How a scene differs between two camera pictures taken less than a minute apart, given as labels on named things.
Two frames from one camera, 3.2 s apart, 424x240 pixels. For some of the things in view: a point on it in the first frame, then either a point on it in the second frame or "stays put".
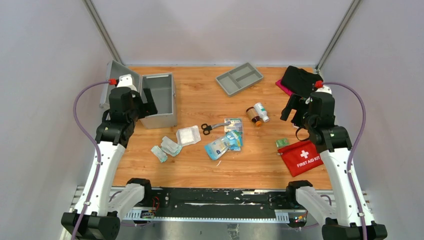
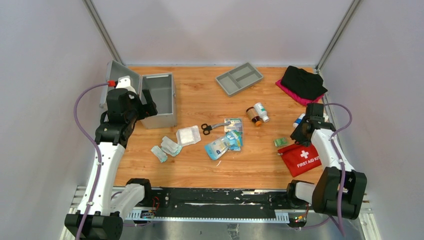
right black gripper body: x=300 y=103 to x=299 y=135
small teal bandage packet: x=162 y=155 stays put
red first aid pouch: x=301 y=158 stays put
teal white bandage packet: x=170 y=147 stays put
